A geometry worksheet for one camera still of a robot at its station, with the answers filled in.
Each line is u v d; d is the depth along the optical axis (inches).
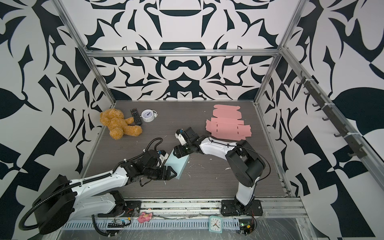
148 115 42.6
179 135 32.6
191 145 27.6
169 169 29.2
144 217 27.6
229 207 29.3
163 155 30.5
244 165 18.7
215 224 27.1
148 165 25.8
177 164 32.9
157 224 28.0
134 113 43.8
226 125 41.4
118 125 37.6
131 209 28.7
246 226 27.9
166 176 28.2
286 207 29.9
